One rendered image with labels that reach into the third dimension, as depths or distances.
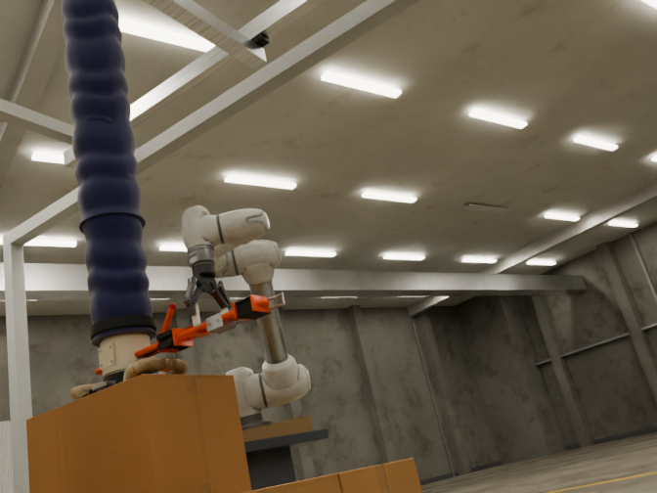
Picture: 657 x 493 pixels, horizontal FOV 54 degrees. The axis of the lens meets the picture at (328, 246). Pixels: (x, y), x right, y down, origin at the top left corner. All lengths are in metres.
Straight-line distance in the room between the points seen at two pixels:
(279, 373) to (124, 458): 1.00
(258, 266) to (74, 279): 8.09
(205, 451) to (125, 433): 0.25
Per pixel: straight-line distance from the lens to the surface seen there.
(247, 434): 2.76
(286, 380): 2.89
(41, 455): 2.41
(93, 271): 2.45
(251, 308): 1.95
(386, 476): 1.77
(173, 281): 11.21
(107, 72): 2.81
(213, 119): 4.77
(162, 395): 2.06
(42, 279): 10.55
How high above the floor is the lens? 0.52
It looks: 20 degrees up
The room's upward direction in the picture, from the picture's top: 13 degrees counter-clockwise
